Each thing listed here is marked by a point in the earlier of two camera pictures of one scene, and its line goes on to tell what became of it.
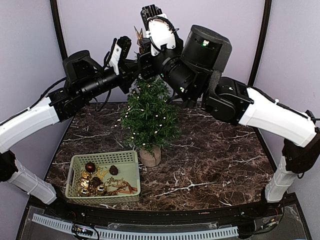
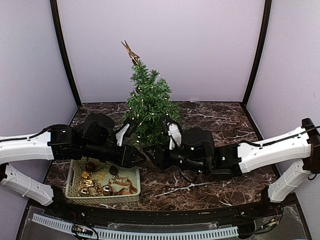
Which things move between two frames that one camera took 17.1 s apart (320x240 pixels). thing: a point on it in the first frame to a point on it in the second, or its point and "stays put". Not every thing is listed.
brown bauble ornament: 90,167 stays put
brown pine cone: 113,170 stays put
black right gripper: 146,70 to 160,156
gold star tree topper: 140,36 to 133,55
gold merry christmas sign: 120,184 to 123,181
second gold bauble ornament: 85,191 stays put
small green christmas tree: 150,119 stays put
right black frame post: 266,16 stays put
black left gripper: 129,71 to 126,158
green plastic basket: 111,177 stays put
